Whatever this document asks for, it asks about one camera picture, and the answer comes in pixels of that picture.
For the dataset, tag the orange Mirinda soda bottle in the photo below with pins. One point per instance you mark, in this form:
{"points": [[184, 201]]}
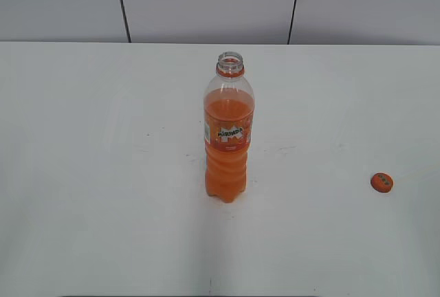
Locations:
{"points": [[228, 105]]}

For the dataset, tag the orange bottle cap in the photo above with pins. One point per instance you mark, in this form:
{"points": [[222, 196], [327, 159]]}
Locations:
{"points": [[382, 182]]}

